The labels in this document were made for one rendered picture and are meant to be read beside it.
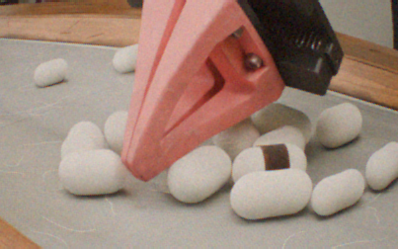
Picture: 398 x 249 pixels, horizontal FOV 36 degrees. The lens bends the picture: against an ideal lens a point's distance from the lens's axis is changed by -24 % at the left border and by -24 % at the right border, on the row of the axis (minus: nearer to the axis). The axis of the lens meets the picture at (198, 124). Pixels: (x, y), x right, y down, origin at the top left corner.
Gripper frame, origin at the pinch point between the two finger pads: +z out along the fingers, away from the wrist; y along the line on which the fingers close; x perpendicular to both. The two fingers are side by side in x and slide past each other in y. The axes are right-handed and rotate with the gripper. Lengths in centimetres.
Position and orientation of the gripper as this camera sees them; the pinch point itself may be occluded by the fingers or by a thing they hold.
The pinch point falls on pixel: (142, 156)
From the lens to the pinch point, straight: 31.0
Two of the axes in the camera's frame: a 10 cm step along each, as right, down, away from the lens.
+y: 7.8, 2.0, -6.0
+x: 4.1, 5.6, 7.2
